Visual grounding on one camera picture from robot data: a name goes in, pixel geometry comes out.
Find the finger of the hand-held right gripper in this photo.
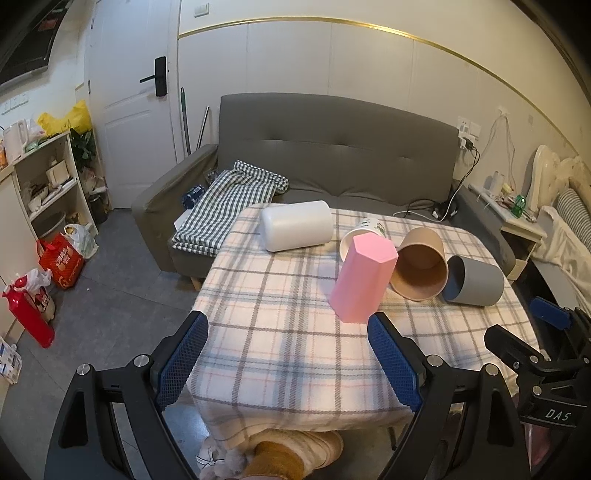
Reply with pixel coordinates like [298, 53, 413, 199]
[529, 296, 591, 352]
[484, 324, 550, 373]

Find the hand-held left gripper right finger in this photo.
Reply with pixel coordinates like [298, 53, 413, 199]
[368, 312, 539, 480]

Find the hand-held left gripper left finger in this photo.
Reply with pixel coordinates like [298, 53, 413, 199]
[44, 311, 211, 480]

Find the grey cup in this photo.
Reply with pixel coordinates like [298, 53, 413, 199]
[442, 255, 506, 308]

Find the pink hexagonal cup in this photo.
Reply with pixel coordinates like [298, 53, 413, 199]
[329, 233, 399, 322]

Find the brown paper cup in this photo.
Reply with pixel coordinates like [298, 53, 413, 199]
[390, 226, 450, 302]

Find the white printed paper cup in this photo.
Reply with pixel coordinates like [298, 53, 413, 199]
[339, 217, 389, 262]

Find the white cylindrical cup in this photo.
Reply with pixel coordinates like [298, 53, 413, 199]
[260, 200, 334, 253]

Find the white bed sheet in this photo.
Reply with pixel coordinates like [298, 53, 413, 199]
[531, 205, 591, 312]

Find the white nightstand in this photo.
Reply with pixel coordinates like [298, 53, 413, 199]
[468, 184, 548, 278]

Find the plaid tablecloth table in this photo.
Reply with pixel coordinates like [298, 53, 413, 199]
[188, 202, 542, 464]

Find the striped pillow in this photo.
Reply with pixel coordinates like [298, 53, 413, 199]
[556, 188, 591, 223]

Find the beige slipper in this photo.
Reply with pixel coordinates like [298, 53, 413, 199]
[257, 429, 345, 472]

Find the person's foot in orange sock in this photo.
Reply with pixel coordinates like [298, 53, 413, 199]
[241, 440, 306, 480]

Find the white bed headboard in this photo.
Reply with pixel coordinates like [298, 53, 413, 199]
[526, 144, 591, 219]

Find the green checked cloth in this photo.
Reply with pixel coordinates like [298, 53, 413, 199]
[171, 160, 290, 257]

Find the red paper bag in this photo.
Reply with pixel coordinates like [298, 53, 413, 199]
[37, 233, 85, 291]

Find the white plastic bag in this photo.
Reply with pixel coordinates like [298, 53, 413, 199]
[64, 223, 99, 258]

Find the red plastic bag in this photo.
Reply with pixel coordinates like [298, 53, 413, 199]
[2, 276, 55, 349]

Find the white shelf unit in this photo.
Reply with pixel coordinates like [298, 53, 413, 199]
[11, 131, 99, 241]

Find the grey sofa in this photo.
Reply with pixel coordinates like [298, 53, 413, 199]
[131, 93, 516, 280]

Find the white door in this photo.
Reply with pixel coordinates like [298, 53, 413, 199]
[84, 0, 181, 211]

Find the green potted plant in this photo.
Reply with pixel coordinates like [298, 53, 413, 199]
[69, 129, 98, 174]

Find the grey metal pole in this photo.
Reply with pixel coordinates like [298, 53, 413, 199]
[198, 105, 211, 149]

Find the yellow plastic bag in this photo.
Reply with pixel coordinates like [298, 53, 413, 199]
[36, 100, 93, 136]

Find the white electric kettle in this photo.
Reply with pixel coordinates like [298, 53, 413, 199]
[3, 120, 30, 160]

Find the dark television screen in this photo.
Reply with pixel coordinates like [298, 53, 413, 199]
[0, 0, 78, 87]

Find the black power cable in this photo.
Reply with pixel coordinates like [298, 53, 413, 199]
[392, 141, 481, 222]

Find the white cable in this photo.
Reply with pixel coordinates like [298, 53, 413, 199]
[480, 111, 517, 185]

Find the white wall socket panel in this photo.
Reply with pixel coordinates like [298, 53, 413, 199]
[457, 115, 481, 151]

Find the green mop handle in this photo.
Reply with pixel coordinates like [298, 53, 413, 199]
[180, 87, 191, 158]

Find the black door lock handle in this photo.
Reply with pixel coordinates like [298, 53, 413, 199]
[139, 56, 167, 97]

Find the white wall sockets row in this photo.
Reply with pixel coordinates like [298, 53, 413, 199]
[0, 94, 31, 114]

